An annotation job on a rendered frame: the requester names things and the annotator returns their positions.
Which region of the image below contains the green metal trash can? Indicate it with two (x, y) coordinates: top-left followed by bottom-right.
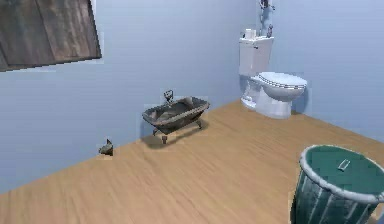
(290, 144), (384, 224)

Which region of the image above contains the dark grey clawfoot bathtub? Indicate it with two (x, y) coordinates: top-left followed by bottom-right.
(141, 89), (211, 145)

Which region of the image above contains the small dark grey object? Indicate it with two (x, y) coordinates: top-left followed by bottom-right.
(98, 138), (114, 157)

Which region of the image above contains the dark wall fixture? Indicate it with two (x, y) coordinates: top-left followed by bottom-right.
(259, 0), (276, 11)

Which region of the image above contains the brown wooden wall panel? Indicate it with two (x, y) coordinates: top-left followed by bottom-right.
(0, 0), (103, 72)

